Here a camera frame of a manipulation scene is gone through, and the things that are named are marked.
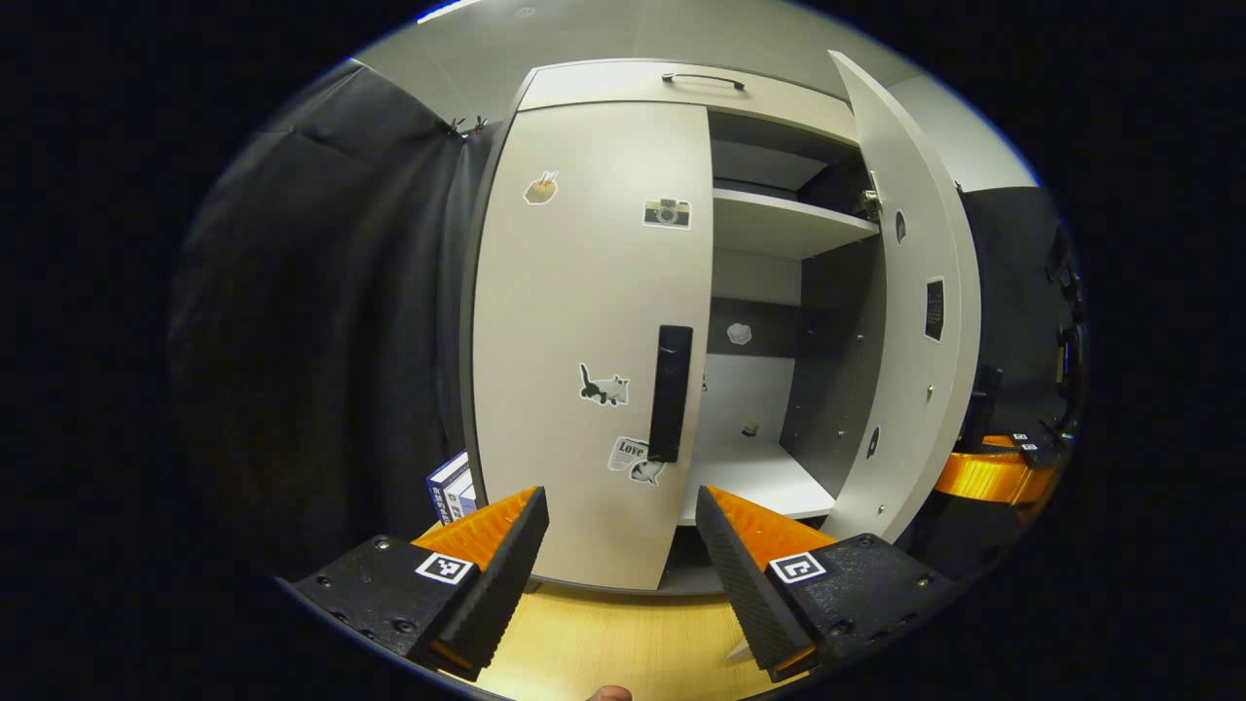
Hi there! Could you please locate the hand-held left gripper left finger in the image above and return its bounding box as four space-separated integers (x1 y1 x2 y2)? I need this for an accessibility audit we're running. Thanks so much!
277 487 551 683

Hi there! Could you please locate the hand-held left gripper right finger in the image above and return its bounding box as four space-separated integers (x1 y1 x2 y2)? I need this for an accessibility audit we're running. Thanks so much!
694 485 965 684

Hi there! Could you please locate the beige cabinet door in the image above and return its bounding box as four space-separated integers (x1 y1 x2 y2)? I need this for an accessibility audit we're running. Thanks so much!
470 100 715 592
827 51 984 544

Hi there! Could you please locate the beige double-door shoe cabinet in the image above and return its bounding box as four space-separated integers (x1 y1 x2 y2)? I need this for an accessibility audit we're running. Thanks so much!
458 58 887 597

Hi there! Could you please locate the white cabinet shelf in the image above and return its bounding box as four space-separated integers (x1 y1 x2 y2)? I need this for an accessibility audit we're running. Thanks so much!
678 443 840 527
713 188 882 260

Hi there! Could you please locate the beige cabinet drawer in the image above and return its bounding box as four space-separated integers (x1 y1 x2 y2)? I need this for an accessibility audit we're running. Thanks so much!
516 60 860 147

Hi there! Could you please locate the black backdrop cloth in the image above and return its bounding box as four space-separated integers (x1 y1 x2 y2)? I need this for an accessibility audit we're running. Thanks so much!
165 58 497 585
959 185 1081 459

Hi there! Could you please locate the blue and white box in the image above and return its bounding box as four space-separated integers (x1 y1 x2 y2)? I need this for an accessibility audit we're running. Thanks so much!
426 451 480 527

